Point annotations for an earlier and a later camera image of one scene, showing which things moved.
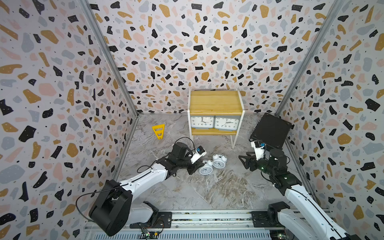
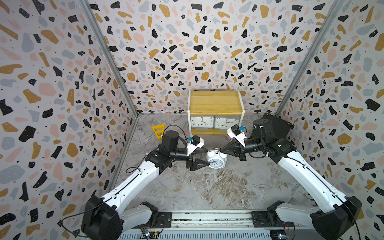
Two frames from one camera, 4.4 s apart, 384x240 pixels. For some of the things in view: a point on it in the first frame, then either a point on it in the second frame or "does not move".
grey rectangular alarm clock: (202, 122) does not move
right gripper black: (253, 161) → (237, 149)
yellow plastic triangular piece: (161, 126) does not move
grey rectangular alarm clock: (227, 123) does not move
